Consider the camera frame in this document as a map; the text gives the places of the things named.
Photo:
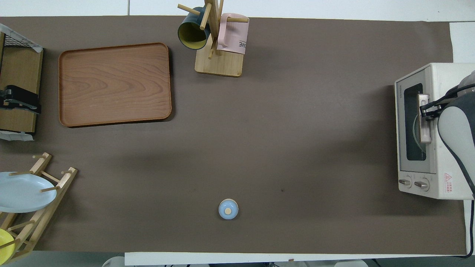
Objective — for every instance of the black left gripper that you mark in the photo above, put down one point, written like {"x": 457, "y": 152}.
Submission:
{"x": 20, "y": 95}

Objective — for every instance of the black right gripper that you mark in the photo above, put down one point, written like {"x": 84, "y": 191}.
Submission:
{"x": 443, "y": 104}

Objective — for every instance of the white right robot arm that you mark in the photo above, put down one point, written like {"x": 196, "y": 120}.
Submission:
{"x": 459, "y": 133}

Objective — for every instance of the white toaster oven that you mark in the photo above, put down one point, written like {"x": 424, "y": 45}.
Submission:
{"x": 447, "y": 79}

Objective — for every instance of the silver oven knob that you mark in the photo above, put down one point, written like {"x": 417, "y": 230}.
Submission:
{"x": 404, "y": 182}
{"x": 422, "y": 185}

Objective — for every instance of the red warning sticker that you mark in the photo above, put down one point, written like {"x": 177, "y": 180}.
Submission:
{"x": 448, "y": 182}

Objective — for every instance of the brown wooden tray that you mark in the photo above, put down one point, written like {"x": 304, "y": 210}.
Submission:
{"x": 115, "y": 84}

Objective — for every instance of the light blue plate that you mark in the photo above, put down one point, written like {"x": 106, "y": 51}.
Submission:
{"x": 22, "y": 193}

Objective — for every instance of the wooden dish rack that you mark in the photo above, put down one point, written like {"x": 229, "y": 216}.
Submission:
{"x": 39, "y": 218}

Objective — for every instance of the yellow plate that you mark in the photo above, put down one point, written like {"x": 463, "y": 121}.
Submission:
{"x": 4, "y": 246}

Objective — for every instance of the brown table mat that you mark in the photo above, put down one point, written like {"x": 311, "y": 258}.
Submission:
{"x": 282, "y": 148}

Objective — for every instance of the dark teal mug yellow inside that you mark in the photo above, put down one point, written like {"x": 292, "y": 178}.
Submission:
{"x": 191, "y": 35}

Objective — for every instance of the wooden mug tree stand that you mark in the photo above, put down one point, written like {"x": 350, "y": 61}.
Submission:
{"x": 219, "y": 65}

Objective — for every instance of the pink mug with print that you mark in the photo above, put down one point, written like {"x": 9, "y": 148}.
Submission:
{"x": 232, "y": 37}

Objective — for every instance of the blue jar with wooden lid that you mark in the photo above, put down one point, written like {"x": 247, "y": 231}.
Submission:
{"x": 228, "y": 209}

